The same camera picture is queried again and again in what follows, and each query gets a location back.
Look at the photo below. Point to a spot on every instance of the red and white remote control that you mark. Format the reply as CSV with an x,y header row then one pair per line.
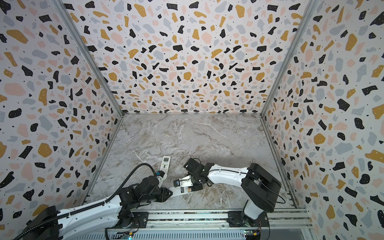
x,y
185,190

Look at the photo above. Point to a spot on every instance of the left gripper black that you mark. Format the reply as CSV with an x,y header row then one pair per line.
x,y
163,194

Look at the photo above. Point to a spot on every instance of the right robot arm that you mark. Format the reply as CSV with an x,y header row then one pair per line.
x,y
260,186

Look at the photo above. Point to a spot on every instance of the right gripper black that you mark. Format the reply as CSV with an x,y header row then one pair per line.
x,y
192,179

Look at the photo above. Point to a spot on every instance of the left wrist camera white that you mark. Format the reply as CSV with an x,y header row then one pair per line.
x,y
160,176

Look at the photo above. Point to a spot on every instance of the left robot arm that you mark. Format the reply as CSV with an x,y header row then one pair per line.
x,y
90,210

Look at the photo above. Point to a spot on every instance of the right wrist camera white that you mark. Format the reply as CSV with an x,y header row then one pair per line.
x,y
183,182

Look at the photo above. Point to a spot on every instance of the aluminium mounting rail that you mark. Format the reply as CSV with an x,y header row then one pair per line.
x,y
283,224

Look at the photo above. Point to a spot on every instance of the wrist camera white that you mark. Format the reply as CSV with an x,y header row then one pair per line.
x,y
183,182
160,176

